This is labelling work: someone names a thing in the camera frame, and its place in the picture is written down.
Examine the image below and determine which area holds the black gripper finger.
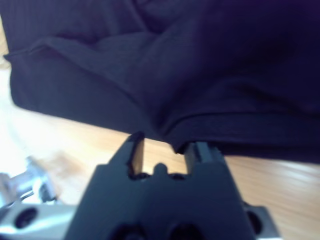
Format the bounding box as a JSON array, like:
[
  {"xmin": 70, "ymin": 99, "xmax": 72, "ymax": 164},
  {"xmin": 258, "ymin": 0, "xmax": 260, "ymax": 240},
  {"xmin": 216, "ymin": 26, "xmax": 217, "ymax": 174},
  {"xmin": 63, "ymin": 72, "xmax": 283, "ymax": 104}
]
[
  {"xmin": 184, "ymin": 141, "xmax": 226, "ymax": 174},
  {"xmin": 109, "ymin": 131, "xmax": 146, "ymax": 175}
]

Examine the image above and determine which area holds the black Unitree polo shirt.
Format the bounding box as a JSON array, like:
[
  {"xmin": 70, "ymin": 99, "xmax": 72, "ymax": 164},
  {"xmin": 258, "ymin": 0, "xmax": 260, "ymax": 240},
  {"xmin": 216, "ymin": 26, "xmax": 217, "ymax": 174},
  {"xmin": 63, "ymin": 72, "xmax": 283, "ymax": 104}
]
[{"xmin": 3, "ymin": 0, "xmax": 320, "ymax": 166}]

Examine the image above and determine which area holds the grey arm base disc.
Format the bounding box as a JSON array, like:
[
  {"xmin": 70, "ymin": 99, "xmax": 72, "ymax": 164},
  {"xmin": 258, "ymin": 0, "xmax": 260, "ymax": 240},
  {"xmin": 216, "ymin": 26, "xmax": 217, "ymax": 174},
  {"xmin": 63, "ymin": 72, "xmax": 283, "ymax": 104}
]
[{"xmin": 0, "ymin": 154, "xmax": 60, "ymax": 207}]

